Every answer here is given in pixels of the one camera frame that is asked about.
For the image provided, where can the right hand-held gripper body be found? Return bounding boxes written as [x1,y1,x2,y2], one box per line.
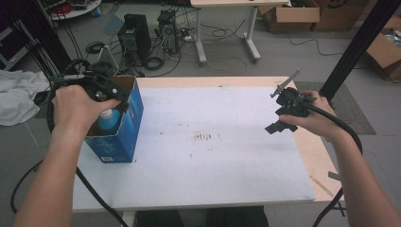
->
[270,68,317,118]

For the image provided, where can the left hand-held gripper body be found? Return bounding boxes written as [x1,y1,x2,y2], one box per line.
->
[82,61,116,99]

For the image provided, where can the blue plastic bottle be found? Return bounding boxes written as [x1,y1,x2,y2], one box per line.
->
[96,108,123,135]

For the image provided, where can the blue cardboard box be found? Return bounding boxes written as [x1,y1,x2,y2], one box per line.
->
[83,75,145,165]

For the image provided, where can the person's right hand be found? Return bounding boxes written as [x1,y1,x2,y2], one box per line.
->
[278,90,343,140]

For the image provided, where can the person's left hand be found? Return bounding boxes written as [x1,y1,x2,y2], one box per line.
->
[51,83,122,135]

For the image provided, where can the small white device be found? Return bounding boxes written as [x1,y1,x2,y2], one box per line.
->
[96,44,121,76]

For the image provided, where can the light wooden table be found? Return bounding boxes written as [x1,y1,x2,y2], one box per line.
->
[71,75,344,227]

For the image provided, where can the black computer tower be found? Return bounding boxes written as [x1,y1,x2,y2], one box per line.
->
[116,12,152,64]

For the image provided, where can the grey floor mat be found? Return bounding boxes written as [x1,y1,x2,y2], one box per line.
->
[294,80,377,136]

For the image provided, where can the white round table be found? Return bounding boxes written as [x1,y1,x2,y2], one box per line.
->
[46,0,103,22]

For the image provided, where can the white table mat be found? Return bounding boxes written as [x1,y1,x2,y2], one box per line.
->
[72,86,317,212]

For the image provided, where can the white-legged desk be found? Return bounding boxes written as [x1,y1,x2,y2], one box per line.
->
[189,0,290,68]

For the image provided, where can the open brown cardboard box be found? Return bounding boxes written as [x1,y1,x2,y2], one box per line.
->
[257,4,322,34]

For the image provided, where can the white cloth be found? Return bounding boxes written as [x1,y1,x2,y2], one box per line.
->
[0,68,52,128]

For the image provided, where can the black metal stand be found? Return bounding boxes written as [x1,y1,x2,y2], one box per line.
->
[319,0,401,104]

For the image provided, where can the large brown cardboard box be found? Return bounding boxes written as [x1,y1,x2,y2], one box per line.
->
[310,0,371,33]

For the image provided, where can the person's dark pants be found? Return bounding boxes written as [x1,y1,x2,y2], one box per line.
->
[134,205,270,227]

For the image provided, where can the brown cardboard box with contents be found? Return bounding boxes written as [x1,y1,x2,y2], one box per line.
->
[364,15,401,81]

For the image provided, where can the coiled black cable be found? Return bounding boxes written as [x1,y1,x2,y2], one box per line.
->
[85,40,107,55]
[144,55,166,72]

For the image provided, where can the grey cable plug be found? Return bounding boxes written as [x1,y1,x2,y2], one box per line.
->
[49,73,87,82]

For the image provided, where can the black stand with cables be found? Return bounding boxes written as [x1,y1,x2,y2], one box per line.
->
[17,0,85,83]

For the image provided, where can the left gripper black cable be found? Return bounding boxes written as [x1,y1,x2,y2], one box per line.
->
[9,58,130,227]

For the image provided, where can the grey metal bracket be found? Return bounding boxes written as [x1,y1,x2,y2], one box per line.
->
[327,170,343,183]

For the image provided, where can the open-frame computer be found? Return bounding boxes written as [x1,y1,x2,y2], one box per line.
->
[156,9,181,55]

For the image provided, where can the dark equipment frame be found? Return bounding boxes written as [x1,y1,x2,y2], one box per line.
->
[0,18,40,72]

